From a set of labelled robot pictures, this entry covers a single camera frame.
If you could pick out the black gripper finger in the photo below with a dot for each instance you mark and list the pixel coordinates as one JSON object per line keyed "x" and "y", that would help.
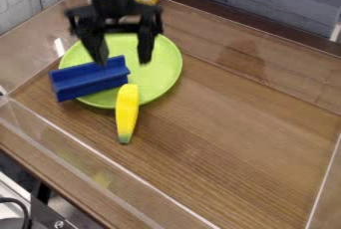
{"x": 94, "y": 41}
{"x": 146, "y": 44}

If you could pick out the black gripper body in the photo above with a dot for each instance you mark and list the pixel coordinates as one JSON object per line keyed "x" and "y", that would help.
{"x": 122, "y": 16}

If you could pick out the yellow toy banana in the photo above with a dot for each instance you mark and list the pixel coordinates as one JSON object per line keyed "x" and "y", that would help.
{"x": 128, "y": 111}

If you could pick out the green round plate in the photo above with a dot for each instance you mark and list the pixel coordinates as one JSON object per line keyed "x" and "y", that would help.
{"x": 156, "y": 77}

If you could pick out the blue plastic block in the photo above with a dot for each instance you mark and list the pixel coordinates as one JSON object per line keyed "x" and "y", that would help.
{"x": 89, "y": 78}

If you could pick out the clear acrylic tray wall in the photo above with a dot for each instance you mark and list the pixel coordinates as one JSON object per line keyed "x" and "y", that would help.
{"x": 232, "y": 149}

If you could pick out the black metal bracket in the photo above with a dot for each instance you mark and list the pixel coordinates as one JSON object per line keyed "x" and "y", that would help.
{"x": 46, "y": 218}

